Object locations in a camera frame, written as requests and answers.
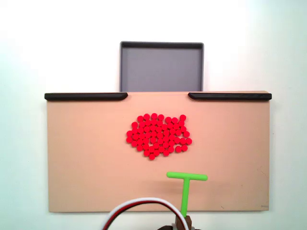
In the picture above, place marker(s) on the grey shallow container tray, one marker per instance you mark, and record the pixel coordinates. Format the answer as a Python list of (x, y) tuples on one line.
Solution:
[(161, 69)]

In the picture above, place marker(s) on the red round granules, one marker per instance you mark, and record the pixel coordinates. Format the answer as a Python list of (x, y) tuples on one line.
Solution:
[(156, 134)]

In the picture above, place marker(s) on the beige rectangular work board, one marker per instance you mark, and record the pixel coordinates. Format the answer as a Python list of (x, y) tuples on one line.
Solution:
[(84, 155)]

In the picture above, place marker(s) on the black edge rail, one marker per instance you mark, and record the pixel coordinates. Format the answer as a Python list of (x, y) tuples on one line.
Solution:
[(84, 96), (230, 96)]

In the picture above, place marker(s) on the green T-shaped pusher tool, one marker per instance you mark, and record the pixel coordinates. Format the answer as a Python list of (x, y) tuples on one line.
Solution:
[(185, 191)]

